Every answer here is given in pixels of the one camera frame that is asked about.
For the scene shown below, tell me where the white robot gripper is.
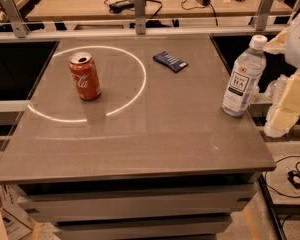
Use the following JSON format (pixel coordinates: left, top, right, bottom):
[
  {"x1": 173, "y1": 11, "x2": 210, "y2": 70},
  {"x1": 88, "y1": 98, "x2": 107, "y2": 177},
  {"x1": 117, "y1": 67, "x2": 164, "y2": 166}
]
[{"x1": 263, "y1": 13, "x2": 300, "y2": 138}]

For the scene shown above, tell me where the clear plastic water bottle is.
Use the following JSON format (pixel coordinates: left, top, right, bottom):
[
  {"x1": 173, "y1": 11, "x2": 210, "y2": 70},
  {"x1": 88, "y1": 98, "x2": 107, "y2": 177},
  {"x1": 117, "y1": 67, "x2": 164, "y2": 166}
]
[{"x1": 222, "y1": 35, "x2": 267, "y2": 117}]

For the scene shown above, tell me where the small clear bottle left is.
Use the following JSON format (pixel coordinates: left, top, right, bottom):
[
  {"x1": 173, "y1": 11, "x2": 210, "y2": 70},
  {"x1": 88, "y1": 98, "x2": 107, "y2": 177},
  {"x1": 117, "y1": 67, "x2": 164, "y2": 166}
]
[{"x1": 264, "y1": 74, "x2": 288, "y2": 104}]

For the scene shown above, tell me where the black power adapter on floor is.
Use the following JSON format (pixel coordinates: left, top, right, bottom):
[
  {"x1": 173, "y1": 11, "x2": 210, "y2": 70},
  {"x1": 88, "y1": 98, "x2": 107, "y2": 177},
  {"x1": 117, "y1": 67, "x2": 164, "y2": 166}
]
[{"x1": 288, "y1": 171, "x2": 300, "y2": 189}]

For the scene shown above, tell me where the dark blue snack packet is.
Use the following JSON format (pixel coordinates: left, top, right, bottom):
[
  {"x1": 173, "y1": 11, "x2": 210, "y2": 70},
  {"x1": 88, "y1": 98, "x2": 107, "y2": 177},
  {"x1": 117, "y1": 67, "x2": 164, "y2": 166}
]
[{"x1": 153, "y1": 51, "x2": 188, "y2": 73}]

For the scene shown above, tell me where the black device on desk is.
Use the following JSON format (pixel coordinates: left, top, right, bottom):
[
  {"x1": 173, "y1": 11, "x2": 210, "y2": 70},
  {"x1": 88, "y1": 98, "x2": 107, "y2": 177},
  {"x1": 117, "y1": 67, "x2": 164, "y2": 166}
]
[{"x1": 109, "y1": 0, "x2": 134, "y2": 13}]

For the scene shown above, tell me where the red Coca-Cola can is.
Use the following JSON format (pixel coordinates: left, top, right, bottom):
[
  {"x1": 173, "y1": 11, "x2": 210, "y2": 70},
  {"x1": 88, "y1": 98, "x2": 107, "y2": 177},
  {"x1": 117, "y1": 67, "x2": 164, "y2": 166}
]
[{"x1": 69, "y1": 52, "x2": 101, "y2": 101}]

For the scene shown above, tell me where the wooden background desk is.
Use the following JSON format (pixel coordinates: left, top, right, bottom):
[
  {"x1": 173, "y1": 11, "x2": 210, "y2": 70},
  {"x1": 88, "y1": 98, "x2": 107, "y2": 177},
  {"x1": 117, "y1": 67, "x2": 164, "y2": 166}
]
[{"x1": 24, "y1": 0, "x2": 294, "y2": 22}]

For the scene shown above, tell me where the cardboard box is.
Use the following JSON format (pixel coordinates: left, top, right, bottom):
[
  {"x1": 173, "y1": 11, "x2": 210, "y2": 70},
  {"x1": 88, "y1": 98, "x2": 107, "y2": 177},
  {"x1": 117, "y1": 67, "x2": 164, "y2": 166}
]
[{"x1": 0, "y1": 185, "x2": 33, "y2": 240}]

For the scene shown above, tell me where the right metal bracket post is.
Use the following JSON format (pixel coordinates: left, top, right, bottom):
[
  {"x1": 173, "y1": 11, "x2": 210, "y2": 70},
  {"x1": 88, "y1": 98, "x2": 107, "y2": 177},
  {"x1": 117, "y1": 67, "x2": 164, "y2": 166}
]
[{"x1": 252, "y1": 0, "x2": 274, "y2": 31}]

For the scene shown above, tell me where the metal bracket post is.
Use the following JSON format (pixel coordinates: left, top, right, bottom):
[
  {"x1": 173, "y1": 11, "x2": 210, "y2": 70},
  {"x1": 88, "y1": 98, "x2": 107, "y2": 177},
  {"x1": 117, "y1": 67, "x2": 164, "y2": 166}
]
[
  {"x1": 0, "y1": 0, "x2": 30, "y2": 38},
  {"x1": 252, "y1": 0, "x2": 274, "y2": 31},
  {"x1": 134, "y1": 0, "x2": 146, "y2": 35}
]

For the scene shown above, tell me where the black floor cable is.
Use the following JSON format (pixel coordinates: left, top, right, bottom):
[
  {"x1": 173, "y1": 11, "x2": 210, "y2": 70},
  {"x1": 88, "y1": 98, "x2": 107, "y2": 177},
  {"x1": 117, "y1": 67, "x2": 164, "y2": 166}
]
[{"x1": 263, "y1": 154, "x2": 300, "y2": 199}]

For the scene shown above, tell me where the middle metal bracket post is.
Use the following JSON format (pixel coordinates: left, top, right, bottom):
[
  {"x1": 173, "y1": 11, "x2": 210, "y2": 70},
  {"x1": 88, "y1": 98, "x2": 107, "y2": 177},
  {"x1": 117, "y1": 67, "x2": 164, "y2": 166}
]
[{"x1": 134, "y1": 0, "x2": 146, "y2": 35}]

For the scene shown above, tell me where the left metal bracket post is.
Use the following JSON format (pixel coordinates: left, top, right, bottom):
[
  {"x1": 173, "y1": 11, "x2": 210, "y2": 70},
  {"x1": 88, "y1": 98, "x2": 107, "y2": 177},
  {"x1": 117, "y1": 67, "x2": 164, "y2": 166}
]
[{"x1": 0, "y1": 0, "x2": 30, "y2": 38}]

